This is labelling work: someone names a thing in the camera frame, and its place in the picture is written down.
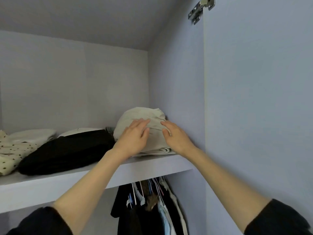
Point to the person's black left sleeve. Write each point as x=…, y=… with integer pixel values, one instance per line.
x=39, y=222

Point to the person's right forearm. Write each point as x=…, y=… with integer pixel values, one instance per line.
x=225, y=188

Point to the charcoal black clothes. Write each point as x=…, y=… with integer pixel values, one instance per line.
x=127, y=213

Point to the black garment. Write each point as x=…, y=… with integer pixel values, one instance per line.
x=63, y=151
x=171, y=213

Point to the white polka dot trousers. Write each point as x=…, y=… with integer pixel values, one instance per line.
x=32, y=134

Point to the person's black sleeve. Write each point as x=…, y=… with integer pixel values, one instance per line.
x=39, y=222
x=278, y=220

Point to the person's black right sleeve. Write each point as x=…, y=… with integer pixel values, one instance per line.
x=278, y=220

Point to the person's right hand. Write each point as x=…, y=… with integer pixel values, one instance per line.
x=178, y=139

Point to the grey wardrobe shelf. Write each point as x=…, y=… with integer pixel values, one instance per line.
x=98, y=181

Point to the person's left forearm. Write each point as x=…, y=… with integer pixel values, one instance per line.
x=88, y=193

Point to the black fur-trimmed jacket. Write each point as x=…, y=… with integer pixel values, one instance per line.
x=151, y=200

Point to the light grey smocked garment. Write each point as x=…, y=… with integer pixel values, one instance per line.
x=146, y=122

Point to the grey wooden wardrobe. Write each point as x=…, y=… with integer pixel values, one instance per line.
x=73, y=85

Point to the metal door hinge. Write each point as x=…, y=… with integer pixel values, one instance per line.
x=200, y=8

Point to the person's left hand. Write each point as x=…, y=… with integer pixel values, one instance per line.
x=132, y=139

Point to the cream polka dot trousers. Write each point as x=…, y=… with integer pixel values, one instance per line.
x=14, y=154

